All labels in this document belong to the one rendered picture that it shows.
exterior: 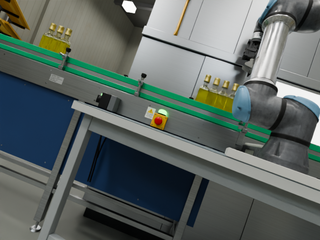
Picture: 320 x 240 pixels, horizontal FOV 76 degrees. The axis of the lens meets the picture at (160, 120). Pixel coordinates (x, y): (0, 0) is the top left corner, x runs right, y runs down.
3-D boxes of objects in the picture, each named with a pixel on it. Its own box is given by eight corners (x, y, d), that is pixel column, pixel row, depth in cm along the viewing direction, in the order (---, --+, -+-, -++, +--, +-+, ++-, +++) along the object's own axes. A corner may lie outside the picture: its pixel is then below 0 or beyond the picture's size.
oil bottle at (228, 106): (224, 130, 124) (235, 97, 125) (226, 130, 119) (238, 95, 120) (215, 127, 125) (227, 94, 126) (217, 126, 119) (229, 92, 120)
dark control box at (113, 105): (115, 114, 111) (121, 99, 112) (111, 112, 103) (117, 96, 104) (102, 108, 112) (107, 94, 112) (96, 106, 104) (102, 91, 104)
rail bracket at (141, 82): (139, 98, 113) (148, 75, 113) (137, 95, 106) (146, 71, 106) (133, 95, 113) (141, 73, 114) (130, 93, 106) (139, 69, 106)
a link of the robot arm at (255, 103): (281, 126, 63) (316, -10, 75) (233, 110, 65) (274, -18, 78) (265, 134, 74) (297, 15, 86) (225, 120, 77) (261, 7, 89)
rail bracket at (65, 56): (65, 72, 117) (73, 50, 117) (57, 67, 110) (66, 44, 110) (58, 69, 117) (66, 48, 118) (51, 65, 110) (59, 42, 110)
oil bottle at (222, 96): (215, 126, 125) (226, 94, 126) (217, 126, 120) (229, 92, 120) (206, 124, 126) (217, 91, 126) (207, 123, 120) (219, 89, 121)
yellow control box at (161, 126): (163, 131, 109) (168, 117, 109) (162, 131, 102) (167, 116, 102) (151, 126, 110) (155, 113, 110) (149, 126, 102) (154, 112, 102)
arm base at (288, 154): (317, 179, 59) (328, 146, 60) (263, 159, 62) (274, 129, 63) (294, 171, 74) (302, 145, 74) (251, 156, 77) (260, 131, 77)
